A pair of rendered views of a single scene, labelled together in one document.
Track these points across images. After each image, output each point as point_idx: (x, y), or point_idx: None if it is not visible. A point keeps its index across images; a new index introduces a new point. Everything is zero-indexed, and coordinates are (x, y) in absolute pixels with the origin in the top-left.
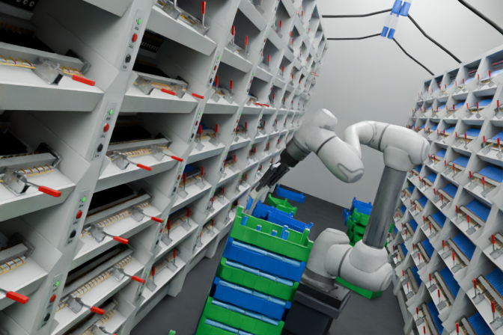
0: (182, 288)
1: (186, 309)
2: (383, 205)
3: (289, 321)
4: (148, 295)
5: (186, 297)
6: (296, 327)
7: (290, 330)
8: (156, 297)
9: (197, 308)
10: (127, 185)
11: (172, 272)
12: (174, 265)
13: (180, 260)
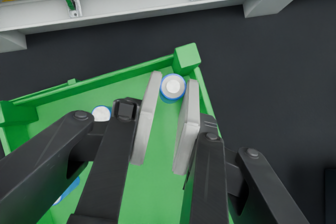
0: (289, 10)
1: (222, 51)
2: None
3: (333, 203)
4: (51, 20)
5: (263, 29)
6: (331, 218)
7: (325, 205)
8: (175, 7)
9: (245, 61)
10: None
11: None
12: None
13: None
